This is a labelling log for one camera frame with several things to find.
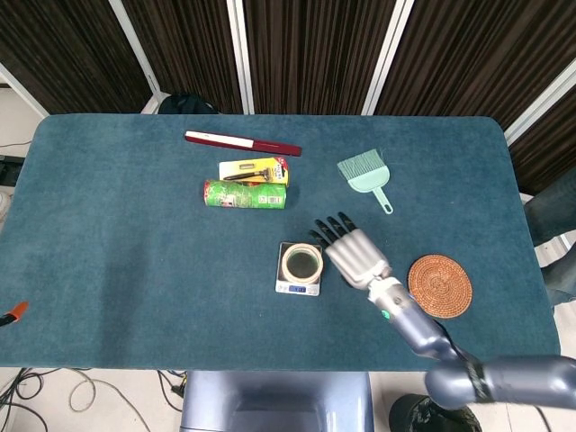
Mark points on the blue table cloth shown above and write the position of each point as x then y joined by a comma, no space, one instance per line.
135,270

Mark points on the brown partition screen white frames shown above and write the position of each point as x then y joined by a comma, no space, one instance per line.
315,54

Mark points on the green chips can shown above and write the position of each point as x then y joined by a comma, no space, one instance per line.
245,195

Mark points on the white tape roll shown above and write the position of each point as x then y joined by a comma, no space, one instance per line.
285,264

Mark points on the black bag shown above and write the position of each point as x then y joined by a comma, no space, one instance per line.
186,104

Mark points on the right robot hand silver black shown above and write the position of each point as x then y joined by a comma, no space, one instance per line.
355,258

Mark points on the black clamp orange tip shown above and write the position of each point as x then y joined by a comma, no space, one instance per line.
19,310

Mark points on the mint green small brush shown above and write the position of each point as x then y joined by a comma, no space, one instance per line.
366,177

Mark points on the right robot arm blue silver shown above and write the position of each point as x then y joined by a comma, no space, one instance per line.
418,328

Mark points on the yellow razor blister pack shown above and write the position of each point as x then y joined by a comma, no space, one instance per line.
234,168

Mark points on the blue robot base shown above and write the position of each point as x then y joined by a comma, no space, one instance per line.
276,400

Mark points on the black trash bin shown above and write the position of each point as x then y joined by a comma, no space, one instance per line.
414,416

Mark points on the round woven brown coaster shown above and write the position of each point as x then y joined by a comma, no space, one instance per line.
445,283

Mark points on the dark red white long box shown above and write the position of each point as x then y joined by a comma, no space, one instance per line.
243,143

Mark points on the digital kitchen scale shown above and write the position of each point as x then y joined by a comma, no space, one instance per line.
297,289

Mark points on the black box on floor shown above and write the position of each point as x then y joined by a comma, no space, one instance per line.
9,171

